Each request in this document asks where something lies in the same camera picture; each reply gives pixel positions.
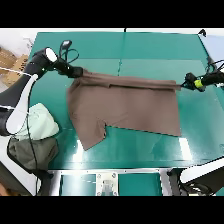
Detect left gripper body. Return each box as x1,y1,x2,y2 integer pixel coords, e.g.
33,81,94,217
67,65,85,80

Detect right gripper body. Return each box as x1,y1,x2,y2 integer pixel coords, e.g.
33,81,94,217
183,72,201,92

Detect brown T-shirt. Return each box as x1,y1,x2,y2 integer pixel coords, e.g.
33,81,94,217
65,68,183,152

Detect pale green garment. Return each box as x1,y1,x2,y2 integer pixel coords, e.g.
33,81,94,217
14,102,61,141

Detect brown cardboard box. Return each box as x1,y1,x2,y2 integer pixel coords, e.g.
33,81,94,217
0,47,30,86

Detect black cable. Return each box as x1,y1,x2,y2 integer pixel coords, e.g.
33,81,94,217
205,57,224,74
59,47,81,65

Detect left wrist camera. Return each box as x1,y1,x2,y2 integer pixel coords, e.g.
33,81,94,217
59,39,73,60

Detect silver frame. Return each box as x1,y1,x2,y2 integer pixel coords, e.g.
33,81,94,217
46,166,214,197

